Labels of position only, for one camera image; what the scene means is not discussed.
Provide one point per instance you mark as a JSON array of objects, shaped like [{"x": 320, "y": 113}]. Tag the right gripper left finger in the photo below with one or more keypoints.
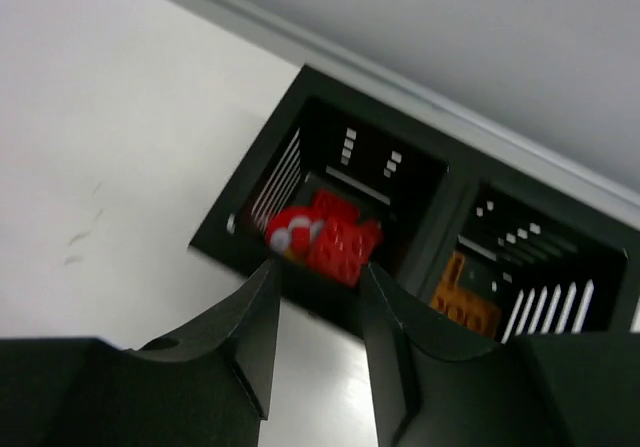
[{"x": 206, "y": 383}]

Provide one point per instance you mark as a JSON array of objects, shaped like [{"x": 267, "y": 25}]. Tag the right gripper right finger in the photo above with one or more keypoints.
[{"x": 436, "y": 383}]

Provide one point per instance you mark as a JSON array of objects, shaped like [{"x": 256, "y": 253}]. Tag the brown lego plate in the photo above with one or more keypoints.
[{"x": 462, "y": 305}]

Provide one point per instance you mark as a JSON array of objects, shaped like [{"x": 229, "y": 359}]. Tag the red long lego brick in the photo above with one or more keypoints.
[{"x": 342, "y": 248}]

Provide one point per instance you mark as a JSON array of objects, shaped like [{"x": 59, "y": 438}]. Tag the red oval lego piece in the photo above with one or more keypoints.
[{"x": 293, "y": 231}]

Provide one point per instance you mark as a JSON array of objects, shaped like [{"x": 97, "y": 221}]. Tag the red square lego brick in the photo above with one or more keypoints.
[{"x": 329, "y": 204}]

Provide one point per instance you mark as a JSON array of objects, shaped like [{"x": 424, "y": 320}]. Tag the black two-compartment container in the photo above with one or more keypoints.
[{"x": 551, "y": 264}]

